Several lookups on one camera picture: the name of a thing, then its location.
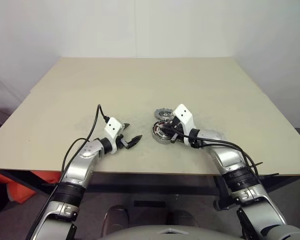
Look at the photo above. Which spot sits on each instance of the black table frame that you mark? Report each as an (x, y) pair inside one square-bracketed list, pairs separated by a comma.
[(150, 186)]

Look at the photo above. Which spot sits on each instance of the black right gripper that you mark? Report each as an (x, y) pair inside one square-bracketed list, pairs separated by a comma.
[(178, 126)]

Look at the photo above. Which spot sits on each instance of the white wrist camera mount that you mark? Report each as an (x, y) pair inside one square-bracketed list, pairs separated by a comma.
[(183, 113), (113, 127)]

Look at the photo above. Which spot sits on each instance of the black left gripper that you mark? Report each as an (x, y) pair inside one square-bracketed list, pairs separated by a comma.
[(122, 142)]

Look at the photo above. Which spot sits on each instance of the round metal gear part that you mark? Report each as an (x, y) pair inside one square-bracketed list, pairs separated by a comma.
[(157, 137)]

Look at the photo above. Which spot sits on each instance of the grey robot torso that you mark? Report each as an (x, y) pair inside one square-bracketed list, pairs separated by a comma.
[(170, 235)]

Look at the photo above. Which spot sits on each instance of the orange fabric bag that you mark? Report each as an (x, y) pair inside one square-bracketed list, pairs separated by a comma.
[(17, 192)]

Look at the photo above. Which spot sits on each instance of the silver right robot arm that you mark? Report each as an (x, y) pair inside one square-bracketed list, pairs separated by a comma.
[(227, 157)]

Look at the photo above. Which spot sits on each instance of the grey box with dark slot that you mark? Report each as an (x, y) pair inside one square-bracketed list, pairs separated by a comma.
[(150, 203)]

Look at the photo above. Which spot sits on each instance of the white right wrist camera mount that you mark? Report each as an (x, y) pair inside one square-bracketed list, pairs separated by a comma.
[(183, 113)]

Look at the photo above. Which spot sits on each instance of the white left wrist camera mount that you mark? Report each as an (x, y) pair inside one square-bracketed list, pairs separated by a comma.
[(113, 127)]

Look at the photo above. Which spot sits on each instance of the round metal gear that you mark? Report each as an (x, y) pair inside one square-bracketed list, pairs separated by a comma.
[(162, 113)]

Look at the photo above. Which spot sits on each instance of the dark rounded shape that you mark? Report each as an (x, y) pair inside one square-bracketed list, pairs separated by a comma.
[(116, 220)]

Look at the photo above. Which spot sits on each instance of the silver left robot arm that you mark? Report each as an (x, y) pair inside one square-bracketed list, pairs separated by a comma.
[(77, 170)]

